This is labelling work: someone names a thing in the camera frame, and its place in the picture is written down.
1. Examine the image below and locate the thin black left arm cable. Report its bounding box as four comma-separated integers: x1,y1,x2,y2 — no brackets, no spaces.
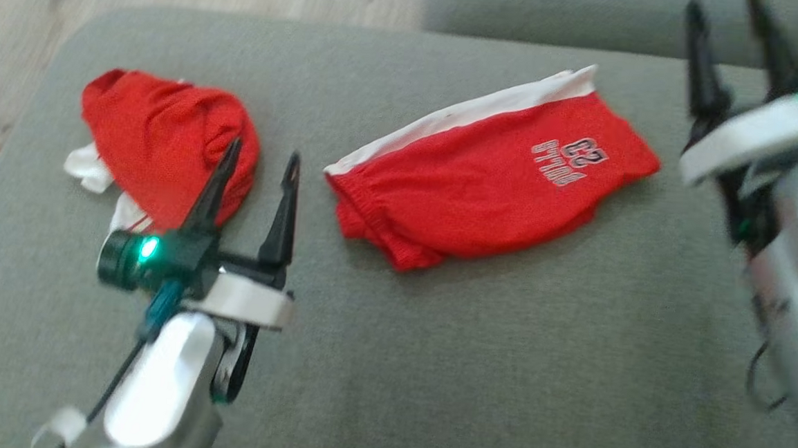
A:
85,276,185,434

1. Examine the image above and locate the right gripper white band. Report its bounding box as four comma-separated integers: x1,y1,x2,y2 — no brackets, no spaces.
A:
671,0,798,260

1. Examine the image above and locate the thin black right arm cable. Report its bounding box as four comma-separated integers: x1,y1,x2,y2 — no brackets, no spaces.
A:
743,339,792,415

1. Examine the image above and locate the grey sofa cushion with seam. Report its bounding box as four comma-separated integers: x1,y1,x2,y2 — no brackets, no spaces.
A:
420,0,798,71

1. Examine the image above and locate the red basketball shorts small print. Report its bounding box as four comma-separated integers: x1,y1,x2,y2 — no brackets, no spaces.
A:
318,48,667,288

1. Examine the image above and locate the large grey sofa seat cushion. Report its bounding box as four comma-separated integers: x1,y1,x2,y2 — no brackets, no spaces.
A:
0,0,798,448

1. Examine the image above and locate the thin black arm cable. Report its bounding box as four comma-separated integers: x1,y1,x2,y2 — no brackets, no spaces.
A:
85,276,185,434
743,339,792,415

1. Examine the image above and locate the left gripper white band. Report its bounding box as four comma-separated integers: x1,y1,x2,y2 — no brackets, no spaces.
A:
151,133,306,409

